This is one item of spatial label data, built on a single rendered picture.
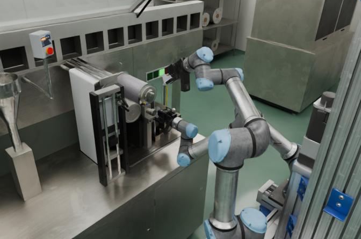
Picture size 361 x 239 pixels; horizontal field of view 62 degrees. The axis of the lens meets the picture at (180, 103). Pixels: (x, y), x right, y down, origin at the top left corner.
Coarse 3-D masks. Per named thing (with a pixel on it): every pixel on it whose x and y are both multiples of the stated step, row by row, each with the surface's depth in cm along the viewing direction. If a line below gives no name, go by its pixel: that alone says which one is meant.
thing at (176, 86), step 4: (172, 84) 277; (176, 84) 274; (180, 84) 278; (172, 88) 279; (176, 88) 275; (172, 92) 281; (176, 92) 277; (172, 96) 282; (176, 96) 279; (172, 100) 284; (176, 100) 281; (172, 104) 286; (176, 104) 283; (176, 108) 286
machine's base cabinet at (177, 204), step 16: (208, 160) 208; (176, 176) 183; (192, 176) 198; (160, 192) 176; (176, 192) 190; (192, 192) 206; (128, 208) 158; (144, 208) 169; (160, 208) 182; (176, 208) 197; (192, 208) 215; (112, 224) 153; (128, 224) 163; (144, 224) 175; (160, 224) 189; (176, 224) 205; (192, 224) 224
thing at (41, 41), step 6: (30, 36) 121; (36, 36) 120; (42, 36) 121; (48, 36) 125; (36, 42) 121; (42, 42) 122; (48, 42) 125; (36, 48) 123; (42, 48) 122; (48, 48) 124; (36, 54) 124; (42, 54) 123; (48, 54) 126
